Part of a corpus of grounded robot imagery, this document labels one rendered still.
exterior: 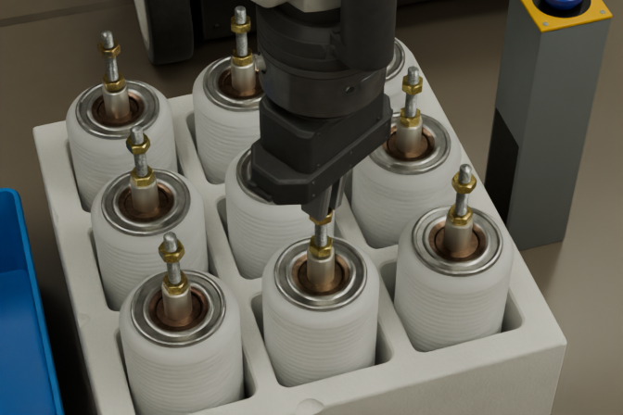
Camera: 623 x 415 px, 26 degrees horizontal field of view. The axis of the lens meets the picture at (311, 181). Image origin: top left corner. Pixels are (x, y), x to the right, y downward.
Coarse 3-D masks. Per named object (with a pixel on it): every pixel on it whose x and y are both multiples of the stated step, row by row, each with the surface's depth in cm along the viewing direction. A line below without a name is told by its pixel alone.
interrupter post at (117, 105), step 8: (104, 88) 120; (104, 96) 120; (112, 96) 119; (120, 96) 120; (128, 96) 121; (112, 104) 120; (120, 104) 120; (128, 104) 121; (112, 112) 121; (120, 112) 121; (128, 112) 122
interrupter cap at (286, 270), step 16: (304, 240) 111; (336, 240) 111; (288, 256) 110; (304, 256) 110; (336, 256) 110; (352, 256) 110; (288, 272) 109; (304, 272) 109; (336, 272) 109; (352, 272) 109; (288, 288) 108; (304, 288) 108; (320, 288) 108; (336, 288) 108; (352, 288) 108; (304, 304) 107; (320, 304) 107; (336, 304) 107
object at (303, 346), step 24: (264, 288) 109; (264, 312) 111; (288, 312) 107; (312, 312) 107; (336, 312) 107; (360, 312) 107; (264, 336) 114; (288, 336) 109; (312, 336) 107; (336, 336) 108; (360, 336) 110; (288, 360) 111; (312, 360) 110; (336, 360) 110; (360, 360) 112; (288, 384) 114
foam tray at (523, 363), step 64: (64, 128) 130; (192, 128) 134; (64, 192) 125; (64, 256) 120; (384, 256) 120; (256, 320) 119; (384, 320) 115; (512, 320) 118; (128, 384) 120; (256, 384) 111; (320, 384) 110; (384, 384) 110; (448, 384) 112; (512, 384) 116
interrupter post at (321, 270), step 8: (312, 256) 107; (328, 256) 107; (312, 264) 107; (320, 264) 106; (328, 264) 107; (312, 272) 108; (320, 272) 107; (328, 272) 108; (312, 280) 108; (320, 280) 108; (328, 280) 108
